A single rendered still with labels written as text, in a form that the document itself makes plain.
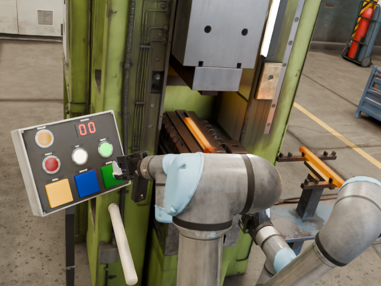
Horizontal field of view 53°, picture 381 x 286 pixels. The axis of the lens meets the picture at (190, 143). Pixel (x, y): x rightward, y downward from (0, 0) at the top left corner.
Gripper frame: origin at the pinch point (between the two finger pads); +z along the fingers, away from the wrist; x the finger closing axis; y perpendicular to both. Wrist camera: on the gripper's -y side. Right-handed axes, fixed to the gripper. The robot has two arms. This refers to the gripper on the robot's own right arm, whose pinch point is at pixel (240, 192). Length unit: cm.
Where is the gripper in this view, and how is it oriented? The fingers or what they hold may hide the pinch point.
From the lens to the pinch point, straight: 141.2
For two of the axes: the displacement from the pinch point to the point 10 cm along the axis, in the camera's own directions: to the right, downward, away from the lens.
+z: -3.2, -4.8, 8.2
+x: 9.4, -0.3, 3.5
